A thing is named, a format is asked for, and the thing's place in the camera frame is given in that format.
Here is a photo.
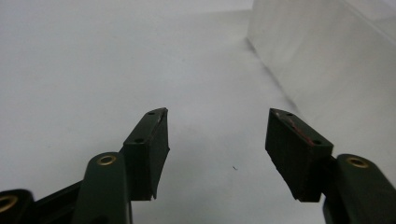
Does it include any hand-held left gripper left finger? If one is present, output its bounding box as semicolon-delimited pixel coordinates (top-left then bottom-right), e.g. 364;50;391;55
122;107;171;202

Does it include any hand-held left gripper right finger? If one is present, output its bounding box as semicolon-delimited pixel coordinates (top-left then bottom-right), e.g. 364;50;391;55
264;107;334;203

